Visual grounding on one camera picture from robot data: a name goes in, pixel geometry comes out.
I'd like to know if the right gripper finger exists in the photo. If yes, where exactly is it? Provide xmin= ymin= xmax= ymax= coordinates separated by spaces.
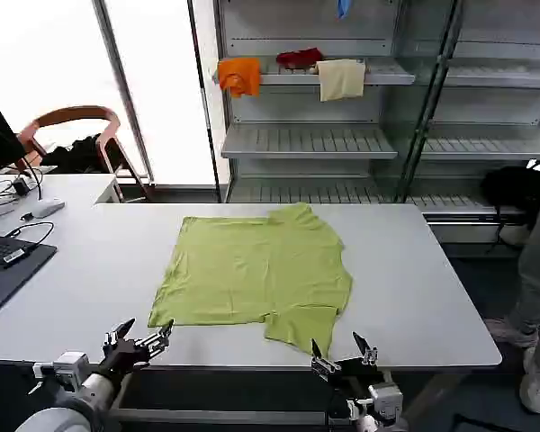
xmin=310 ymin=338 xmax=343 ymax=378
xmin=352 ymin=331 xmax=380 ymax=365

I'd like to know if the black thin cable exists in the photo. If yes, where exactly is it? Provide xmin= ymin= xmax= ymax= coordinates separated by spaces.
xmin=6 ymin=220 xmax=55 ymax=253

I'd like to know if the white computer mouse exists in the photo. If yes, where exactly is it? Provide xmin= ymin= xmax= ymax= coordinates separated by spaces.
xmin=31 ymin=197 xmax=67 ymax=221

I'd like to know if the person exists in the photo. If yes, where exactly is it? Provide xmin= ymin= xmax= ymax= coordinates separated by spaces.
xmin=483 ymin=177 xmax=540 ymax=415

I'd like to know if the grey metal table frame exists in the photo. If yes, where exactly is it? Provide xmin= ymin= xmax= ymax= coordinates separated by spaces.
xmin=112 ymin=364 xmax=433 ymax=427

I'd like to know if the brown wooden chair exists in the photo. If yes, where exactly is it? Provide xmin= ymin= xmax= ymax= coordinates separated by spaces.
xmin=16 ymin=105 xmax=149 ymax=203

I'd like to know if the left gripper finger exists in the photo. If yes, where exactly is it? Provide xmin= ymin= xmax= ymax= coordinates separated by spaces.
xmin=102 ymin=318 xmax=137 ymax=356
xmin=137 ymin=319 xmax=176 ymax=359

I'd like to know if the silver usb dongle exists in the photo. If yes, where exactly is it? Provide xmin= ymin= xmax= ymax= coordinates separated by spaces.
xmin=3 ymin=248 xmax=31 ymax=266

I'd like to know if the green t-shirt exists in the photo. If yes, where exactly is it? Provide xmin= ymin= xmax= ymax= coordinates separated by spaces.
xmin=147 ymin=202 xmax=355 ymax=356

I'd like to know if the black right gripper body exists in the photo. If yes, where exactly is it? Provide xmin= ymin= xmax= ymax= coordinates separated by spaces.
xmin=328 ymin=357 xmax=388 ymax=397

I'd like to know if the black garment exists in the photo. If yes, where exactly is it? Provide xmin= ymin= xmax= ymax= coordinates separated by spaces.
xmin=42 ymin=133 xmax=127 ymax=175

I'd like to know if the grey shelf rack behind glass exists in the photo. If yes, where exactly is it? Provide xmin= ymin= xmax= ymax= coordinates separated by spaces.
xmin=400 ymin=0 xmax=540 ymax=226

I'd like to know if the grey shelf rack with cloths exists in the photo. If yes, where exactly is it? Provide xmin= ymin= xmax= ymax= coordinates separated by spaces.
xmin=213 ymin=0 xmax=418 ymax=203

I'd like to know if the dark laptop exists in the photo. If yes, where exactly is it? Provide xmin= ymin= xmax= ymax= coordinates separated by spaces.
xmin=0 ymin=224 xmax=59 ymax=325

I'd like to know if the black backpack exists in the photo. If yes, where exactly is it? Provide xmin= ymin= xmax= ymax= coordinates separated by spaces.
xmin=481 ymin=165 xmax=540 ymax=253

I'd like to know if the grey window frame bar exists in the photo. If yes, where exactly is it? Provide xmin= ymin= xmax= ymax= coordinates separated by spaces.
xmin=92 ymin=0 xmax=157 ymax=186

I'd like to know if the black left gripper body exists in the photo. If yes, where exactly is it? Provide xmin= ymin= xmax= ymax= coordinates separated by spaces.
xmin=94 ymin=337 xmax=152 ymax=377

